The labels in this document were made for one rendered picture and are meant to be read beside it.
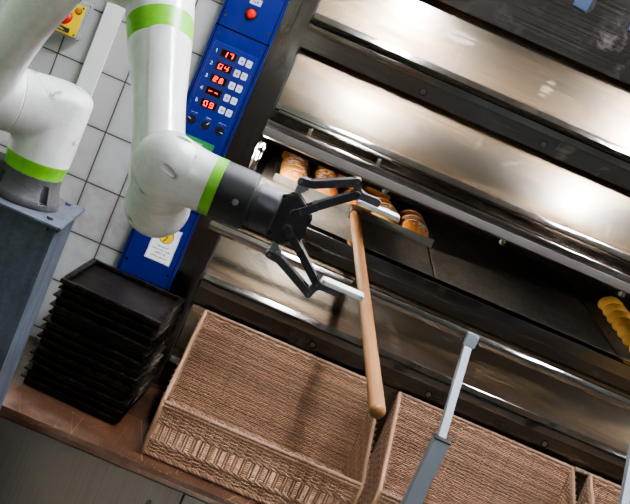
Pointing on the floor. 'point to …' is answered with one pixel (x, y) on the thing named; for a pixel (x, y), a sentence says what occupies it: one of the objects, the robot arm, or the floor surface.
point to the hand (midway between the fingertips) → (374, 255)
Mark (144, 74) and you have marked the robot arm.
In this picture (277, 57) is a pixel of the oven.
